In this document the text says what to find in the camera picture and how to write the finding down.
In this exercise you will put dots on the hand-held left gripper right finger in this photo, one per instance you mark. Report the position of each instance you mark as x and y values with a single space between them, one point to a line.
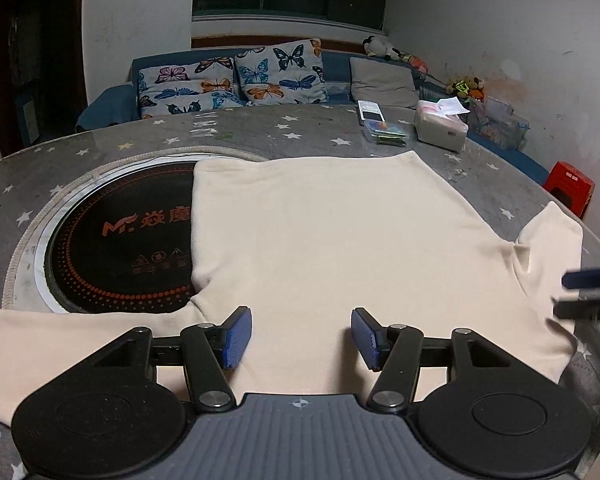
365 337

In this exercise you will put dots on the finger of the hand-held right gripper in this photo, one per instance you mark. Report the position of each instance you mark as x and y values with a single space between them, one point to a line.
590 278
580 308

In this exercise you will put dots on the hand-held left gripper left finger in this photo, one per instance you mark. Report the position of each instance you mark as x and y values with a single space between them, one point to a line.
237 337

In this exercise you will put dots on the cream sweater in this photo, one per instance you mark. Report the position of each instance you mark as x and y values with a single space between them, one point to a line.
330 235

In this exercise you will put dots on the red plastic stool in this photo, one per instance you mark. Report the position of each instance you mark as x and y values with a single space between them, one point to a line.
572 182

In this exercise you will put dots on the round black induction cooker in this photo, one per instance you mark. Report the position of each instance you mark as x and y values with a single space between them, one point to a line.
105 260

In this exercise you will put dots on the clear storage bin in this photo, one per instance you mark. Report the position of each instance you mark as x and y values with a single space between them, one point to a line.
500 122

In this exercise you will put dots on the clear plastic box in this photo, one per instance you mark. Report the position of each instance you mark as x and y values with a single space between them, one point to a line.
386 132

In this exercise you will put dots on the grey star tablecloth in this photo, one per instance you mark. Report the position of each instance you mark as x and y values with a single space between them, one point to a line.
330 130

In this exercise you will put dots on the white tissue box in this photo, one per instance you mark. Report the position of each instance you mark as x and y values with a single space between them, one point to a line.
440 130

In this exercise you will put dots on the orange plush toy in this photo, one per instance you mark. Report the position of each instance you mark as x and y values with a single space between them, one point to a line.
476 91

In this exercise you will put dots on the white phone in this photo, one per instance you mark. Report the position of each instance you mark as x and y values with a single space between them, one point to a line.
371 112

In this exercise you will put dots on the yellow green plush toy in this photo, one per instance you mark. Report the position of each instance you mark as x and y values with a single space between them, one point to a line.
461 87

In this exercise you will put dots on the butterfly print pillow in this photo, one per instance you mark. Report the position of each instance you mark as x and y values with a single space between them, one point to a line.
185 90
280 72

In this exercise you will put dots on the grey pillow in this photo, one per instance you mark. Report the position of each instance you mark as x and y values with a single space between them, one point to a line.
382 82

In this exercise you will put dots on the blue sofa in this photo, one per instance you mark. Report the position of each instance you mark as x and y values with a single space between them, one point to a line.
112 105

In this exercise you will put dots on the pink plush toy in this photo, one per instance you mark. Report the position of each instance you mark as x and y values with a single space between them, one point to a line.
415 62

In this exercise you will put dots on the black and white plush toy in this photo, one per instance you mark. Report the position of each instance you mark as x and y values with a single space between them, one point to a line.
377 47

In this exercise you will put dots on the dark wooden doorway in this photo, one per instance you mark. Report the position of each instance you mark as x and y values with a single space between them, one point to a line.
40 60

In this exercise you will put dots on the brown wooden wall rail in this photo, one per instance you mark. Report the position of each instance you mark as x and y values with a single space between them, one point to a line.
260 41

